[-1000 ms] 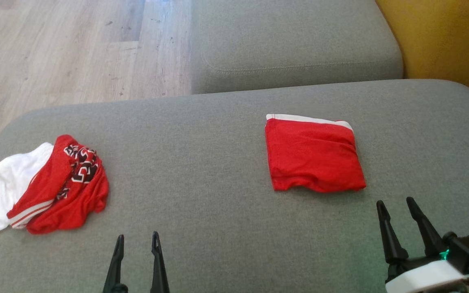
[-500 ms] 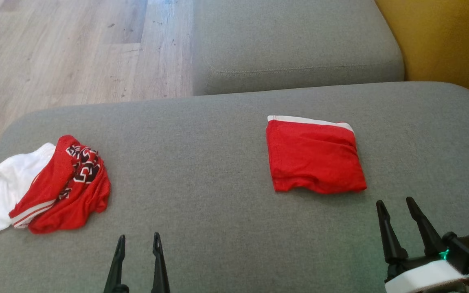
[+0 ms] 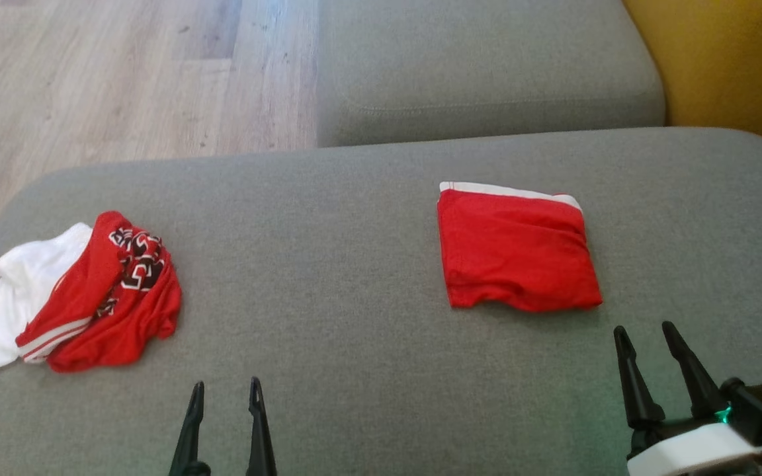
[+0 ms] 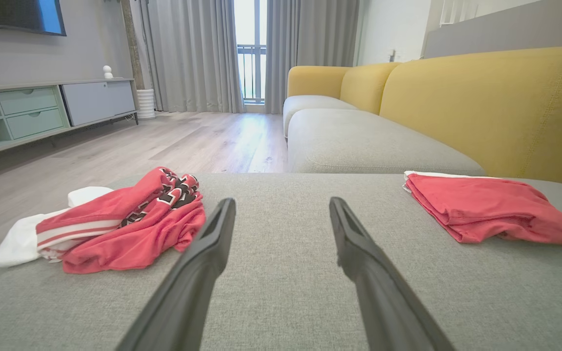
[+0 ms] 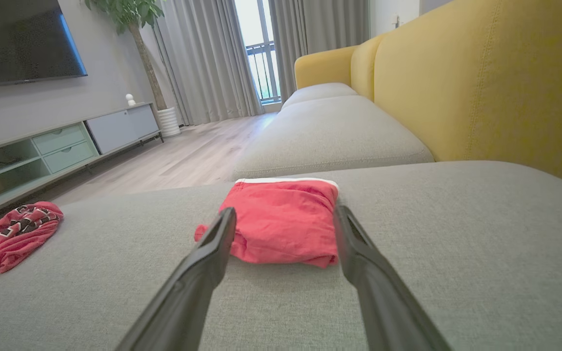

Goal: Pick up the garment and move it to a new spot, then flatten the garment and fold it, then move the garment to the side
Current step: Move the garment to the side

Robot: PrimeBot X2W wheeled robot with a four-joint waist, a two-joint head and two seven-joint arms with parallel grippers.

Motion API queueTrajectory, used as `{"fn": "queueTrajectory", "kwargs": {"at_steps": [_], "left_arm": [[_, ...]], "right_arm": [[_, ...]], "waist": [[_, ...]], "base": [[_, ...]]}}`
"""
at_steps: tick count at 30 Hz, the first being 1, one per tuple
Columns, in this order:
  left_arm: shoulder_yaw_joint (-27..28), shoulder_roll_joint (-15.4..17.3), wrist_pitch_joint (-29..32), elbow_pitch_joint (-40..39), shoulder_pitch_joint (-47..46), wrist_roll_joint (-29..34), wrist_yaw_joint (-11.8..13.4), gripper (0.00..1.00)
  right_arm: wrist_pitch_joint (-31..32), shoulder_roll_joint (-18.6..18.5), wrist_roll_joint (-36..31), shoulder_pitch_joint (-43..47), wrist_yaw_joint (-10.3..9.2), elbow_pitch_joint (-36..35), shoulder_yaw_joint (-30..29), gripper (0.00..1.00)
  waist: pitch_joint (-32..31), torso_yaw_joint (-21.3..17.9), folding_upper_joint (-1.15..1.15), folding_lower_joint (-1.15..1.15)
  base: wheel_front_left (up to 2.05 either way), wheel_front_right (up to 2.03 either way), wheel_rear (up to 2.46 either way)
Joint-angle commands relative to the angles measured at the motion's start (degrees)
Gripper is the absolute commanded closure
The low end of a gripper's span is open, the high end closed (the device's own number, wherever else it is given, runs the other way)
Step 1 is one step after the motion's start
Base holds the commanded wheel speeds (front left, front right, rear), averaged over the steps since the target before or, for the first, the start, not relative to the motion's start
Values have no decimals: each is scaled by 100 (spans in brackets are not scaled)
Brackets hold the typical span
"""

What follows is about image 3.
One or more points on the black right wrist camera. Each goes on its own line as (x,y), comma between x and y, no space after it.
(758,406)

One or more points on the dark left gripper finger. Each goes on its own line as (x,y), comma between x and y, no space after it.
(190,436)
(260,436)

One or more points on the red shorts white waistband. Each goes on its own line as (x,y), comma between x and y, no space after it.
(520,251)

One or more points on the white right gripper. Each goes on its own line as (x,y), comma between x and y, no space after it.
(692,453)

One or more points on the mustard yellow sofa backrest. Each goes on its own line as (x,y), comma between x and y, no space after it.
(731,66)

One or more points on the red white printed jersey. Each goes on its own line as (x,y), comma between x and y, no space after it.
(136,324)

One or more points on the small grey sofa cushion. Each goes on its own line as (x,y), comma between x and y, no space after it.
(487,66)

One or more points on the large grey sofa seat cushion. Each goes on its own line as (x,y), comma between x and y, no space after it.
(368,297)

